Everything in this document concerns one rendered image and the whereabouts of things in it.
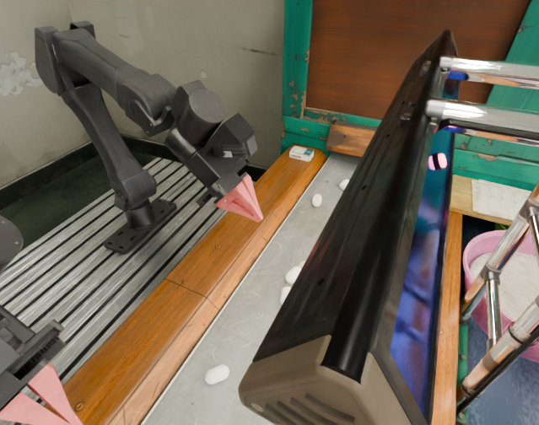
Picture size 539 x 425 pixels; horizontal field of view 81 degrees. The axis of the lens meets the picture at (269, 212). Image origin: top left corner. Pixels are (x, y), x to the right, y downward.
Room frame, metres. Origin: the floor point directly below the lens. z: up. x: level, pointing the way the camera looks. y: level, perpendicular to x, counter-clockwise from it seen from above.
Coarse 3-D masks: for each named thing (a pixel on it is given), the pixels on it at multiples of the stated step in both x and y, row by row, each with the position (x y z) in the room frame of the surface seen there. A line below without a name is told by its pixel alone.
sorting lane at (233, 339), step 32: (320, 192) 0.65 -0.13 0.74; (288, 224) 0.53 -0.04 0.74; (320, 224) 0.53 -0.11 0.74; (288, 256) 0.43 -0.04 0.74; (256, 288) 0.35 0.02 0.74; (224, 320) 0.29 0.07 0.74; (256, 320) 0.29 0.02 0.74; (192, 352) 0.24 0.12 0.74; (224, 352) 0.24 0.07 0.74; (192, 384) 0.19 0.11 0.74; (224, 384) 0.19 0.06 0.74; (160, 416) 0.15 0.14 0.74; (192, 416) 0.15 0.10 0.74; (224, 416) 0.15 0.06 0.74; (256, 416) 0.15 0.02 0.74
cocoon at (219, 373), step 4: (216, 368) 0.20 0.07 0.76; (220, 368) 0.20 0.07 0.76; (224, 368) 0.20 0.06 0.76; (228, 368) 0.21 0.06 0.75; (208, 372) 0.20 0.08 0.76; (212, 372) 0.20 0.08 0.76; (216, 372) 0.20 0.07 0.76; (220, 372) 0.20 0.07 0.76; (224, 372) 0.20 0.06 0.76; (228, 372) 0.20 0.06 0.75; (208, 376) 0.19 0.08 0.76; (212, 376) 0.19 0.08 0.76; (216, 376) 0.19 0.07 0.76; (220, 376) 0.19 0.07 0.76; (224, 376) 0.20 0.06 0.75; (208, 380) 0.19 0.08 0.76; (212, 380) 0.19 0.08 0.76; (216, 380) 0.19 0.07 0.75; (220, 380) 0.19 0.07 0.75; (212, 384) 0.19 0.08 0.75
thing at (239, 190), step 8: (240, 184) 0.42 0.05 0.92; (232, 192) 0.41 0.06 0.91; (240, 192) 0.41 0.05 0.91; (216, 200) 0.43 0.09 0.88; (224, 200) 0.43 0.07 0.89; (232, 200) 0.43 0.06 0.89; (240, 200) 0.41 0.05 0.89; (248, 200) 0.42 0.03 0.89; (224, 208) 0.43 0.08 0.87; (232, 208) 0.42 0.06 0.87; (240, 208) 0.43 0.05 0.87; (256, 208) 0.42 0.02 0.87; (248, 216) 0.42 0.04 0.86; (256, 216) 0.41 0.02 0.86
